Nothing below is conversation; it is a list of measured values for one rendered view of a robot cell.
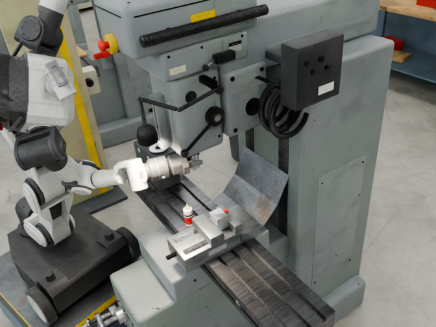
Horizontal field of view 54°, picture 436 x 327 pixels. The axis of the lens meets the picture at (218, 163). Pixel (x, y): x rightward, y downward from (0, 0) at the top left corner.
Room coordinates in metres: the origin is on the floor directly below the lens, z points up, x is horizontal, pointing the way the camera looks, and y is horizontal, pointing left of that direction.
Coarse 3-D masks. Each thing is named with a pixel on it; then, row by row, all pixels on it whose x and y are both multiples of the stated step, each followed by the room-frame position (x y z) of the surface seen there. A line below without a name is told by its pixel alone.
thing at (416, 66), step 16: (384, 0) 4.90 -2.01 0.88; (400, 0) 4.84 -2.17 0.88; (416, 0) 4.78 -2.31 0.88; (432, 0) 4.45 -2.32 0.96; (384, 16) 5.42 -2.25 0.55; (416, 16) 4.32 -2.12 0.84; (432, 16) 4.17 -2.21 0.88; (384, 32) 5.44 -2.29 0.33; (400, 48) 5.03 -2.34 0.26; (400, 64) 4.60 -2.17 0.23; (416, 64) 4.56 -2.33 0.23; (432, 64) 4.52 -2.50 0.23; (432, 80) 4.10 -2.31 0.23
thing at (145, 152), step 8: (136, 144) 1.83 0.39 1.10; (136, 152) 1.85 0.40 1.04; (144, 152) 1.76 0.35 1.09; (152, 152) 1.72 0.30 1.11; (160, 152) 1.72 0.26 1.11; (168, 152) 1.73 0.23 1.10; (144, 160) 1.78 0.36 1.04; (176, 176) 1.73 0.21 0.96; (160, 184) 1.68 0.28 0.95; (168, 184) 1.71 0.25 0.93
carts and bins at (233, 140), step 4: (232, 136) 3.27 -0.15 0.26; (236, 136) 3.23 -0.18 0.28; (232, 140) 3.28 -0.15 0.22; (236, 140) 3.23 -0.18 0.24; (232, 144) 3.29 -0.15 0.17; (236, 144) 3.24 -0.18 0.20; (232, 148) 3.30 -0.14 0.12; (236, 148) 3.25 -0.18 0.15; (232, 152) 3.31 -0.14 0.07; (236, 152) 3.25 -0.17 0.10; (232, 156) 3.32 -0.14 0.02; (236, 156) 3.26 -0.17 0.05; (236, 160) 3.27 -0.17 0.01
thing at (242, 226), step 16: (224, 208) 1.38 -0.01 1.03; (240, 208) 1.41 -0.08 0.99; (240, 224) 1.27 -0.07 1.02; (256, 224) 1.31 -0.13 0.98; (176, 240) 1.26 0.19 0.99; (192, 240) 1.25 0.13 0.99; (224, 240) 1.23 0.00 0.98; (240, 240) 1.27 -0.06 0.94; (176, 256) 1.21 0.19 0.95; (192, 256) 1.16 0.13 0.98; (208, 256) 1.20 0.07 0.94
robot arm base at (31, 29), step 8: (32, 16) 1.57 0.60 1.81; (24, 24) 1.55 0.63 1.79; (32, 24) 1.55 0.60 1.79; (40, 24) 1.55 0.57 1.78; (16, 32) 1.55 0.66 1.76; (24, 32) 1.54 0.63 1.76; (32, 32) 1.53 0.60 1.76; (40, 32) 1.53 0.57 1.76; (16, 40) 1.55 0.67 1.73; (24, 40) 1.53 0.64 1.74; (32, 40) 1.52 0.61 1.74; (40, 40) 1.52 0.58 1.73; (32, 48) 1.52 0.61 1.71; (40, 48) 1.53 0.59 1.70; (48, 48) 1.59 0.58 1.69; (56, 48) 1.63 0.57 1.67
